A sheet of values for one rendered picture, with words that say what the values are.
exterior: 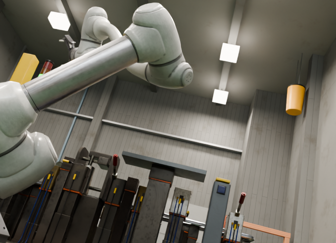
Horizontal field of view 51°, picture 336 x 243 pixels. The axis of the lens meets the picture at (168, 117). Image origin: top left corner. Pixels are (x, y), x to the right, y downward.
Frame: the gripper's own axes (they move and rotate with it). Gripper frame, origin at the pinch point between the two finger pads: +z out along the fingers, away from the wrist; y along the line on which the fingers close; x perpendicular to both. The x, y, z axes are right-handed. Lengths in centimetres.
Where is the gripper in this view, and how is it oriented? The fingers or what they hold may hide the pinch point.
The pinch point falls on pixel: (63, 53)
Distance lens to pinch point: 207.4
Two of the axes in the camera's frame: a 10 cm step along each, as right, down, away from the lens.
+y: 0.0, 9.6, 2.6
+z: -6.1, -2.1, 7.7
